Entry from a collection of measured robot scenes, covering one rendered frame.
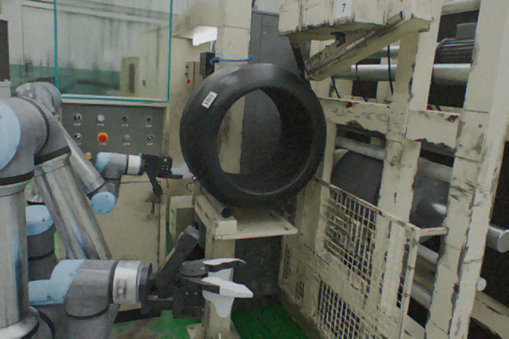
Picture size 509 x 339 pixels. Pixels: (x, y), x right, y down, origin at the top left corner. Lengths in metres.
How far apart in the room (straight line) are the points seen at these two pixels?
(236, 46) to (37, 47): 9.01
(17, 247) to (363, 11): 1.17
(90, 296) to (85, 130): 1.44
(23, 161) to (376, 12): 1.14
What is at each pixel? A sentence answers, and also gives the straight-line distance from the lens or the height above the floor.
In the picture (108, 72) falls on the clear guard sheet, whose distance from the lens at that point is 2.07.
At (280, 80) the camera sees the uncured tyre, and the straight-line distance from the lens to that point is 1.47.
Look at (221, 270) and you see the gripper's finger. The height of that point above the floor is 1.04.
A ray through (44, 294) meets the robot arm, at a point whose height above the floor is 0.95.
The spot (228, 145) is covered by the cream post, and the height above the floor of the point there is 1.10.
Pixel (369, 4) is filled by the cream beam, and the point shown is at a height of 1.70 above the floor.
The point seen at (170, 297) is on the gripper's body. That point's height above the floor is 1.02.
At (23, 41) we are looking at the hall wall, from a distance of 10.60.
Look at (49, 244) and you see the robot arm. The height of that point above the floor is 0.84.
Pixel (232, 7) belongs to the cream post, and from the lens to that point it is 1.83.
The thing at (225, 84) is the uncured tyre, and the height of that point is 1.40.
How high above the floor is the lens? 1.42
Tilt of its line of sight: 10 degrees down
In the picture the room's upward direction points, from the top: 4 degrees clockwise
